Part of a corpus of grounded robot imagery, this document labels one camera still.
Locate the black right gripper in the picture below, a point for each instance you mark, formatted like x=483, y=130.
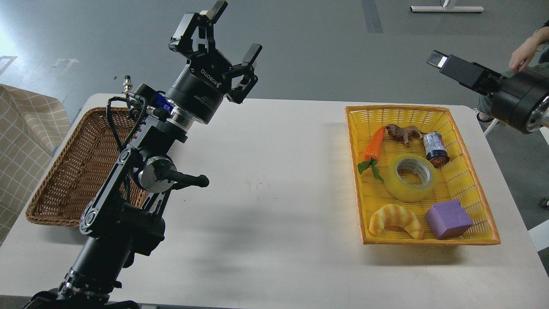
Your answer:
x=520, y=101

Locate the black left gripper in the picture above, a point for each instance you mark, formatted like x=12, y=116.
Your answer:
x=197, y=90

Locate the yellow tape roll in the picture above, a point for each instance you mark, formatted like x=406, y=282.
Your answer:
x=410, y=178

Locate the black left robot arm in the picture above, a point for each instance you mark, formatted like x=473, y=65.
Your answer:
x=125, y=217

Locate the person's hand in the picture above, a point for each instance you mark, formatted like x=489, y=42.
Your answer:
x=522, y=56

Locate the white stand base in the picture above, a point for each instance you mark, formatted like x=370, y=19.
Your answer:
x=448, y=8

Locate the brown toy animal figure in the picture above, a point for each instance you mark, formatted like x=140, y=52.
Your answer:
x=404, y=134

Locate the yellow plastic basket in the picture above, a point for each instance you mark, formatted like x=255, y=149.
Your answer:
x=457, y=180

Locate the orange toy carrot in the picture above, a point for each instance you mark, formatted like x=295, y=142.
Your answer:
x=372, y=153

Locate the purple foam block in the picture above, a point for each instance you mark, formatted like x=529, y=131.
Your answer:
x=448, y=219

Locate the brown wicker basket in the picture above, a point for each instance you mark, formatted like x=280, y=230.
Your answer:
x=76, y=174

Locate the toy croissant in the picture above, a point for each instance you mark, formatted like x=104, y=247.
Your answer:
x=391, y=215

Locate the beige checkered cloth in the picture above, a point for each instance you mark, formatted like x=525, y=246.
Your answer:
x=32, y=126

